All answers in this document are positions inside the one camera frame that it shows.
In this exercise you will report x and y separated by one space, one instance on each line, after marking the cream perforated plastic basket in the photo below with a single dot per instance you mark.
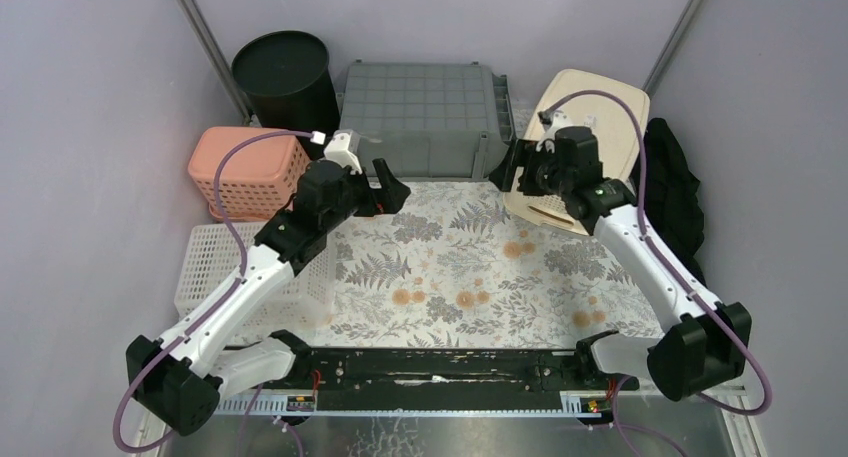
618 140

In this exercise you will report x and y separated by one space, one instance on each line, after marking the aluminium frame rail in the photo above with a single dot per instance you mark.
345 381

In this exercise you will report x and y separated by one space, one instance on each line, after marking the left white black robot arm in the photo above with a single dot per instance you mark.
181 376

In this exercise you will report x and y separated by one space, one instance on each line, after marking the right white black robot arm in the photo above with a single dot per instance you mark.
704 340

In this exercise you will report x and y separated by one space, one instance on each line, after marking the white perforated plastic basket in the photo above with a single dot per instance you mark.
300 307

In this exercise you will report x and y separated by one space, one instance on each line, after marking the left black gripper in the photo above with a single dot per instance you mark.
371 191

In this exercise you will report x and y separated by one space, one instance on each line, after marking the black crumpled cloth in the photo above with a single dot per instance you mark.
671 202

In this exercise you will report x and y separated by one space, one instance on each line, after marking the large black cylindrical container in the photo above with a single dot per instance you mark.
285 76

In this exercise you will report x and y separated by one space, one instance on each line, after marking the pink perforated plastic basket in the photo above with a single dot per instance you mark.
257 181

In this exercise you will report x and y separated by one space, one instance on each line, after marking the grey plastic storage bin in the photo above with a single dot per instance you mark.
448 122

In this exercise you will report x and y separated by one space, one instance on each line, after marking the floral patterned table mat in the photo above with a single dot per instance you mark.
456 268

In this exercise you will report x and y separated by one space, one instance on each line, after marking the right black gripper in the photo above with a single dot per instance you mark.
521 153

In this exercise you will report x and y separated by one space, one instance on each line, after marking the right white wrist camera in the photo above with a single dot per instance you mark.
552 122

